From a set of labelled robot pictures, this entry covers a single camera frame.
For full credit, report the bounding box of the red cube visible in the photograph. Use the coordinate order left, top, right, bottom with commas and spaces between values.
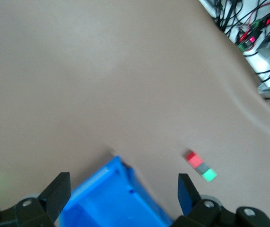
185, 151, 204, 169

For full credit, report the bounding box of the black cable bundle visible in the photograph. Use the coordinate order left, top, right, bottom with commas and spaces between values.
209, 0, 270, 82

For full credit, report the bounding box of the black cube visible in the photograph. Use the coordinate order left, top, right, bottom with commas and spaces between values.
194, 162, 210, 175

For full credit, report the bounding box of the red cable connector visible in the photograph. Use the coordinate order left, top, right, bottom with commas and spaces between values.
238, 32, 256, 44

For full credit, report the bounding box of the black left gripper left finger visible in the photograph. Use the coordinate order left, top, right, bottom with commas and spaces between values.
0, 172, 72, 227

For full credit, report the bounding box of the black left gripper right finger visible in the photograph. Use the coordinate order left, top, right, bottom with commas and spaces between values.
174, 173, 270, 227

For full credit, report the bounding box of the brown table mat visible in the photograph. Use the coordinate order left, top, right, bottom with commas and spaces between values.
0, 0, 270, 227

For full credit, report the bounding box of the blue plastic storage bin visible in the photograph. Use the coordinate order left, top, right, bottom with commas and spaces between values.
58, 155, 174, 227

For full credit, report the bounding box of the green cube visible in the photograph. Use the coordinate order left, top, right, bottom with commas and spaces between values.
201, 168, 218, 183

